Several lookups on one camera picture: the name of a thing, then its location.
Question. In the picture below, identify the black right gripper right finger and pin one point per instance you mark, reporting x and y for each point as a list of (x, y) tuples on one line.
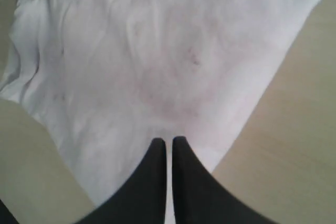
[(199, 198)]

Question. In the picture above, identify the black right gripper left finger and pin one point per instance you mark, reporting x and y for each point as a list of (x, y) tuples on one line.
[(142, 198)]

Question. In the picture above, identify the white t-shirt red print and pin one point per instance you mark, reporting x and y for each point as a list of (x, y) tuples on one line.
[(106, 77)]

